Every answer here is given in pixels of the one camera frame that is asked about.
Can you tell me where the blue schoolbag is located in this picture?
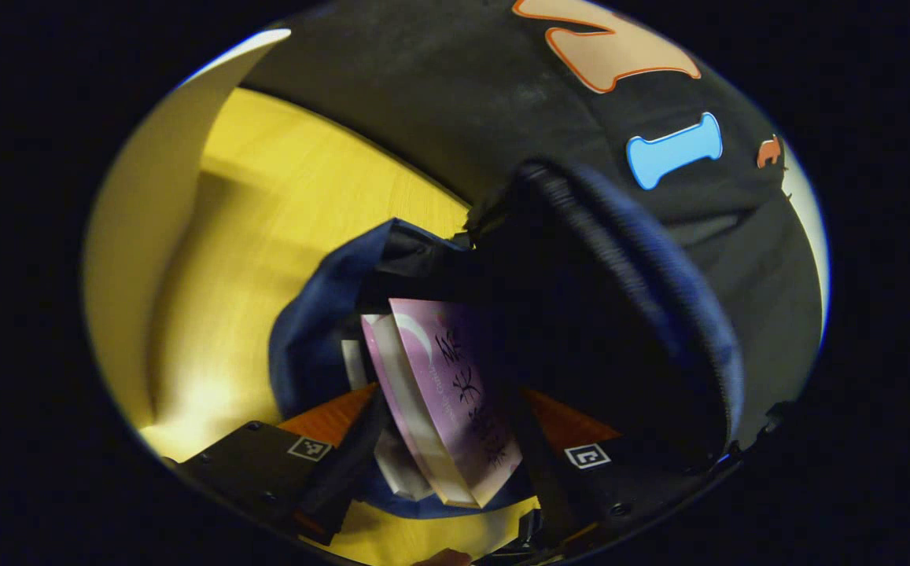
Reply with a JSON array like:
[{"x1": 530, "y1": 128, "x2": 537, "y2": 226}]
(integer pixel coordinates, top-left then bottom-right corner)
[{"x1": 268, "y1": 160, "x2": 745, "y2": 521}]

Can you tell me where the black backdrop cloth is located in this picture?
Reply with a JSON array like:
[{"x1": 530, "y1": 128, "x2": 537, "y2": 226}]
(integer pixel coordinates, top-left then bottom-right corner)
[{"x1": 242, "y1": 0, "x2": 825, "y2": 449}]

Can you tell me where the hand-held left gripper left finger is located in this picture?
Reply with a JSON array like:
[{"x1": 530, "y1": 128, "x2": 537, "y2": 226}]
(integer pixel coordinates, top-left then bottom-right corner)
[{"x1": 164, "y1": 383, "x2": 392, "y2": 547}]

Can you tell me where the grey cover book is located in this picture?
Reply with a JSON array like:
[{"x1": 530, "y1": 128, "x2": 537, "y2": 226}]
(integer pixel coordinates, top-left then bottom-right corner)
[{"x1": 341, "y1": 338, "x2": 433, "y2": 502}]

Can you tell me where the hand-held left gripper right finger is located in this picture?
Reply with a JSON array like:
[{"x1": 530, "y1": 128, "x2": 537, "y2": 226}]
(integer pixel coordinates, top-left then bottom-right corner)
[{"x1": 502, "y1": 385, "x2": 739, "y2": 551}]

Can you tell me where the pink book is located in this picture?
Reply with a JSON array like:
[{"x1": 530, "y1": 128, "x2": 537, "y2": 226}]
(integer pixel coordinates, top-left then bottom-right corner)
[{"x1": 360, "y1": 299, "x2": 524, "y2": 509}]

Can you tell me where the white plastic bookshelf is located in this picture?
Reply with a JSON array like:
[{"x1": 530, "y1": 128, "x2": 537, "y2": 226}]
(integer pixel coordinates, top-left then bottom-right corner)
[{"x1": 81, "y1": 29, "x2": 292, "y2": 465}]

